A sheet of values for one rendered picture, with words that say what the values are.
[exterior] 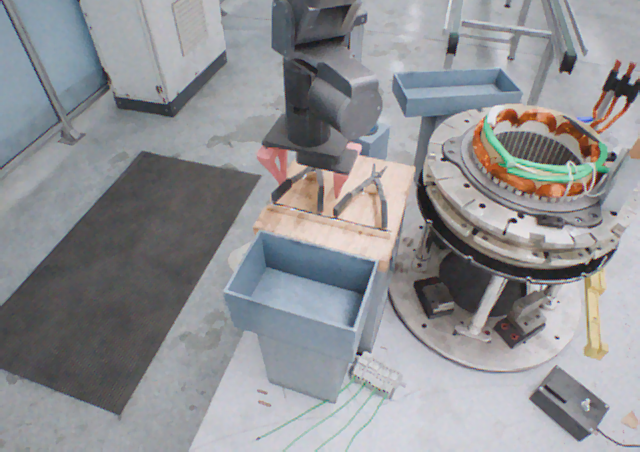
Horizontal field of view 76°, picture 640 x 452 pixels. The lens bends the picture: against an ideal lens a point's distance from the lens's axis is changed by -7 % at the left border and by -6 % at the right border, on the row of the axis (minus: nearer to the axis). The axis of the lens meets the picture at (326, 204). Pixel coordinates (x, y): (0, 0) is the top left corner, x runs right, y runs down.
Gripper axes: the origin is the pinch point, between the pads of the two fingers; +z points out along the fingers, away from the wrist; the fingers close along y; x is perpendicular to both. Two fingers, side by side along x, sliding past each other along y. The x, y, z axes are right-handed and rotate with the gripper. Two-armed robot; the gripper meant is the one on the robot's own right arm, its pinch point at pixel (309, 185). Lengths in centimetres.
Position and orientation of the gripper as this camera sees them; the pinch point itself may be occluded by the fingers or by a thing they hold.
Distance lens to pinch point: 62.2
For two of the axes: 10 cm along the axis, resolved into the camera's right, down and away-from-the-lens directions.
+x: 3.1, -6.7, 6.7
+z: -0.1, 7.0, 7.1
